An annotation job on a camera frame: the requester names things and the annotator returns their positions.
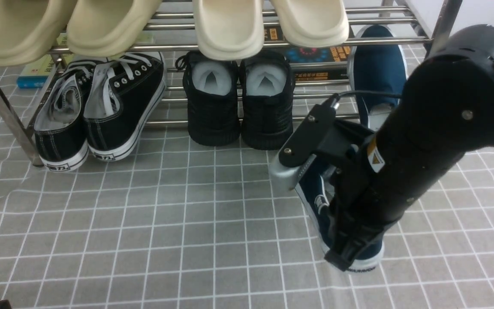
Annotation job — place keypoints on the olive foam slipper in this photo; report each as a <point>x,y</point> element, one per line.
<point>104,28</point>
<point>29,28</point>

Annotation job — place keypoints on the black canvas sneaker right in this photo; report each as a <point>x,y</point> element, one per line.
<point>124,93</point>

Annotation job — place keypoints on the black canvas sneaker left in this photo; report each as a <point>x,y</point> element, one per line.
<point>59,132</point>

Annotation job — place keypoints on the cream foam slipper right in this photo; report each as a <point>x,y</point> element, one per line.
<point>313,23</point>

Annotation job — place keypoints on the navy blue canvas shoe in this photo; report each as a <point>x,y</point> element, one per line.
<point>312,190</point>
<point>379,68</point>

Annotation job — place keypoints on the navy blue canvas shoe front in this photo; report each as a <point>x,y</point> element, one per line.
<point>312,190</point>

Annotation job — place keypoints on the black knit sneaker right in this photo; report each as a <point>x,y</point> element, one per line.
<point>268,82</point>

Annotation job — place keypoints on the cream foam slipper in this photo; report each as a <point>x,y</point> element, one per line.
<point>313,23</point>
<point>229,30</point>

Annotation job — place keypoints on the olive foam slipper left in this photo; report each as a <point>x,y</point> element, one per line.
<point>29,28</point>

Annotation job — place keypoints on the black canvas sneaker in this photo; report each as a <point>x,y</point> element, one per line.
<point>59,132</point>
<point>124,93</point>

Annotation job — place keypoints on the black knit sneaker left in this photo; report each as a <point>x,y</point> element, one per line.
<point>212,99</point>

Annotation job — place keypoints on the blue green book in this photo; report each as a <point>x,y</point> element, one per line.
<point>35,74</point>

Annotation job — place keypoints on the olive foam slipper right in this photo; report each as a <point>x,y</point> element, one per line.
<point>104,28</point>

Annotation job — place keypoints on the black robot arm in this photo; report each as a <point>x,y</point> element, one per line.
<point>446,110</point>

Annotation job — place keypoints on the metal shoe rack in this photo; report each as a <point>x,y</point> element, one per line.
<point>367,26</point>

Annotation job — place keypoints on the black colourful book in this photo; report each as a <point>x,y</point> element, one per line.
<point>312,64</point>

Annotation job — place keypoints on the cream foam slipper left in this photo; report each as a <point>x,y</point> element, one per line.
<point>229,30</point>

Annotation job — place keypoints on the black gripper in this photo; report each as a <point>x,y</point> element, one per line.
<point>359,214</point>

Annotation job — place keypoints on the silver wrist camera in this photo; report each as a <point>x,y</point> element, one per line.
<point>315,136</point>

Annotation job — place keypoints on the black knit sneaker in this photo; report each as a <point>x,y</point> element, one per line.
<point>212,99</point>
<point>268,82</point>

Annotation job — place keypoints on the grey grid-pattern cloth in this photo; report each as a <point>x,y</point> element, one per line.
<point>181,226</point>

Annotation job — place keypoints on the navy blue canvas shoe back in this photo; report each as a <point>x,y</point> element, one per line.
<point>379,68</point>

